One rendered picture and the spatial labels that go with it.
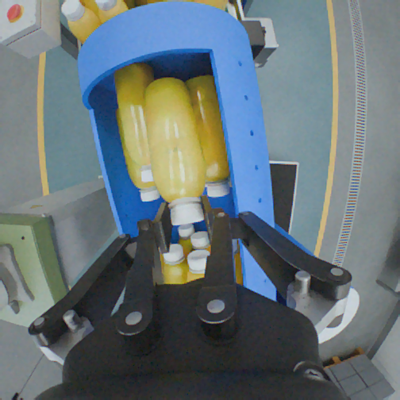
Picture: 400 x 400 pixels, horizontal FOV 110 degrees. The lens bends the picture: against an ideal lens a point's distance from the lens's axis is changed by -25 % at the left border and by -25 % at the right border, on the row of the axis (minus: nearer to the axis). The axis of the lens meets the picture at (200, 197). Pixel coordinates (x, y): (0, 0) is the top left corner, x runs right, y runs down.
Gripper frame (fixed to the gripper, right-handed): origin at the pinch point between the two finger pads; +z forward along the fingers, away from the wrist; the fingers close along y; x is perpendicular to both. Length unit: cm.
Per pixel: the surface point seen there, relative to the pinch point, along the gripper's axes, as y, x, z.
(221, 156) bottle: 6.5, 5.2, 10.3
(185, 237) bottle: -2.7, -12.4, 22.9
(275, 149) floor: 72, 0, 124
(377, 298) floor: 232, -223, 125
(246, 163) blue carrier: 7.9, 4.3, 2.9
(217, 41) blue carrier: 6.7, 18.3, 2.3
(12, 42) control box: -31, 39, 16
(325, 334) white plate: 40, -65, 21
